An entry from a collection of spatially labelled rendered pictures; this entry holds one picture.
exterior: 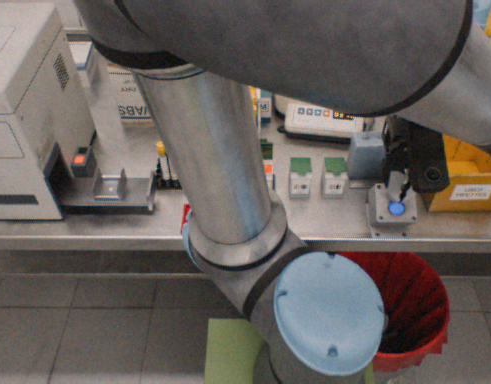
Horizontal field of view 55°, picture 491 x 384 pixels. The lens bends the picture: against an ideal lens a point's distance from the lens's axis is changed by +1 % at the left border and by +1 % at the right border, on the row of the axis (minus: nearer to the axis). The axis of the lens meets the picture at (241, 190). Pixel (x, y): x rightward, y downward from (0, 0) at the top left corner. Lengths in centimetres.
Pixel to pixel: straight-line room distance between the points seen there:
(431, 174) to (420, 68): 48
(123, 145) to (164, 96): 74
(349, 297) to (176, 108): 28
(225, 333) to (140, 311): 112
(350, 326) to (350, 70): 34
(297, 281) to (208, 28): 36
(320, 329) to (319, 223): 43
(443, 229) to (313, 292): 48
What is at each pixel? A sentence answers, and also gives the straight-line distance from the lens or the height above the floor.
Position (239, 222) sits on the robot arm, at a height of 120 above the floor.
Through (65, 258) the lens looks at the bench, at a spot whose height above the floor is 27.
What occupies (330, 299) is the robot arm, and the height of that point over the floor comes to 113.
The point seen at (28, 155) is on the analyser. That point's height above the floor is 105.
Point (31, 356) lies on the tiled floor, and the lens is 187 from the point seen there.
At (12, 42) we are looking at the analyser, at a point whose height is 118.
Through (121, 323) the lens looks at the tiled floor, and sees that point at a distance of 183.
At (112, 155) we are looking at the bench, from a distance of 107.
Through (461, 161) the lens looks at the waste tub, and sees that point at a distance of 108.
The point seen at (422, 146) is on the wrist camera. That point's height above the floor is 111.
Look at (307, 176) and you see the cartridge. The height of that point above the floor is 93.
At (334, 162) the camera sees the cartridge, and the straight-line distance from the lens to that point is 92.
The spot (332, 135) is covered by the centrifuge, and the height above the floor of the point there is 90.
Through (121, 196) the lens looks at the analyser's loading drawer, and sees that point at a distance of 91.
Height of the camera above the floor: 157
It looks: 47 degrees down
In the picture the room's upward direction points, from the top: 2 degrees counter-clockwise
